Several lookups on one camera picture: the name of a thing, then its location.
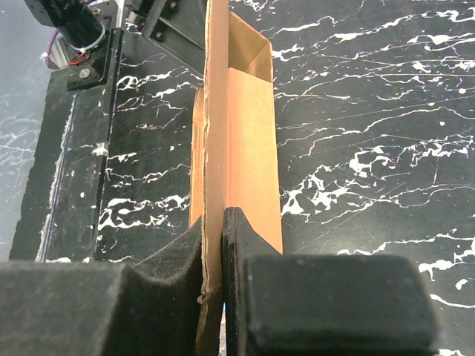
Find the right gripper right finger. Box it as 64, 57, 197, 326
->
222, 208, 439, 355

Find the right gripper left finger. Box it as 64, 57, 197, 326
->
1, 222, 202, 355

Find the cardboard box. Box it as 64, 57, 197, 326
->
190, 1, 283, 355

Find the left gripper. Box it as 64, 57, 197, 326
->
25, 0, 207, 76

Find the aluminium frame rail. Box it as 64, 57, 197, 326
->
45, 35, 70, 70

